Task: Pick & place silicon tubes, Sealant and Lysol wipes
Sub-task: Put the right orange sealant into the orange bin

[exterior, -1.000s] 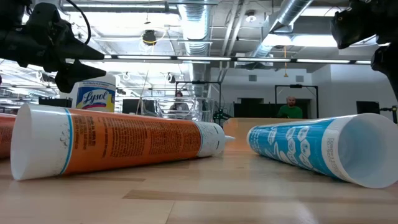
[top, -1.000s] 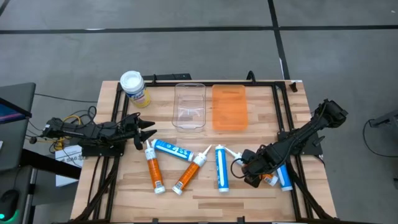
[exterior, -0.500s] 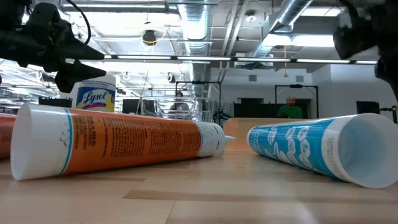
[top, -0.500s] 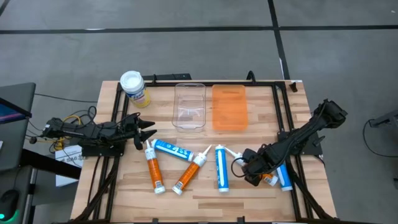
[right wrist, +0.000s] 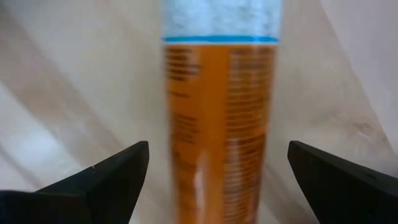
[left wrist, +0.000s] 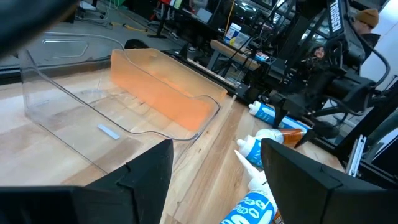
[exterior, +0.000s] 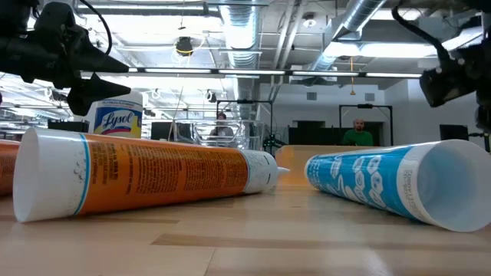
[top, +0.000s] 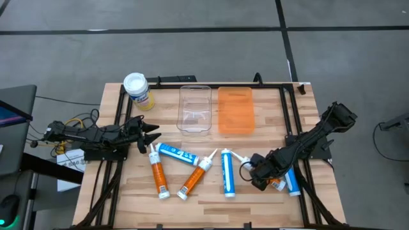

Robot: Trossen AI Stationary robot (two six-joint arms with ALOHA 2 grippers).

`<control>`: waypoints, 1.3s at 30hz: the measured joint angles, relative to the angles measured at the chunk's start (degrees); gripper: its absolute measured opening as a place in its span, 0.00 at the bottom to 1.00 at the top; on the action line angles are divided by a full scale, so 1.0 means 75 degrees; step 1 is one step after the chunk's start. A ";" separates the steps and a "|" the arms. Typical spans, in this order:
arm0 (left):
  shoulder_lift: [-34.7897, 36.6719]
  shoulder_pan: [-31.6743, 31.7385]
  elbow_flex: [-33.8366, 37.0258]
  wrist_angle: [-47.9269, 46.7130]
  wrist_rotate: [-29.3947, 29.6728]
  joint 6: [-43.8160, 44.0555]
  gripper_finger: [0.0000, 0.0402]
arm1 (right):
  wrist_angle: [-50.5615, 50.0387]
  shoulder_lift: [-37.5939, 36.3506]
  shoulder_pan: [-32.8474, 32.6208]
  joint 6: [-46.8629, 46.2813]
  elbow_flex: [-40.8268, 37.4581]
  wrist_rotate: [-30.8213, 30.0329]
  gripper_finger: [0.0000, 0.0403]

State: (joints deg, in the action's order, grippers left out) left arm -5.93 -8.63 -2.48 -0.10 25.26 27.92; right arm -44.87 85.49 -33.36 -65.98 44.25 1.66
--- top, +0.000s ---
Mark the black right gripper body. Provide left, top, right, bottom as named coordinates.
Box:
left=249, top=149, right=289, bottom=180

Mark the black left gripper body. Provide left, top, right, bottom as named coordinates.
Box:
left=126, top=114, right=148, bottom=155

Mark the orange sealant tube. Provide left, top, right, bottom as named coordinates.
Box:
left=149, top=143, right=171, bottom=201
left=176, top=148, right=219, bottom=201
left=230, top=151, right=287, bottom=192

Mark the blue silicone tube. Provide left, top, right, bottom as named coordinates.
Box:
left=155, top=142, right=200, bottom=167
left=284, top=167, right=302, bottom=197
left=220, top=148, right=236, bottom=199

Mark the orange plastic tray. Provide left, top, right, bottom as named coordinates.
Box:
left=217, top=86, right=256, bottom=135

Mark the Lysol wipes canister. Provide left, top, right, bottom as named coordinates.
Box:
left=123, top=72, right=155, bottom=112

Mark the clear plastic tray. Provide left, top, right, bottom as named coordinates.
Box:
left=176, top=84, right=213, bottom=134

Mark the black power strip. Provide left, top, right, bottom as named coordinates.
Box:
left=146, top=75, right=197, bottom=84

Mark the white paper sheet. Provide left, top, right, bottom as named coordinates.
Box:
left=56, top=148, right=86, bottom=192

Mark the black angled beam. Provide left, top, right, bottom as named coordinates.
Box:
left=20, top=152, right=84, bottom=185

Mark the grey side desk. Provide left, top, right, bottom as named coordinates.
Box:
left=0, top=84, right=38, bottom=177

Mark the laptop screen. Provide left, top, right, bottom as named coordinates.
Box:
left=0, top=99, right=33, bottom=128

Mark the black computer mouse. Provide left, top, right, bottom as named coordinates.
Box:
left=0, top=194, right=20, bottom=228

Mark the yellow cable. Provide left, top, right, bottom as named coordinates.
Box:
left=56, top=118, right=84, bottom=154

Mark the black aluminium table frame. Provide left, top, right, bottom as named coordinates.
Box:
left=76, top=81, right=344, bottom=230

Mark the black cable bundle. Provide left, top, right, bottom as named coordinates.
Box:
left=27, top=108, right=100, bottom=158

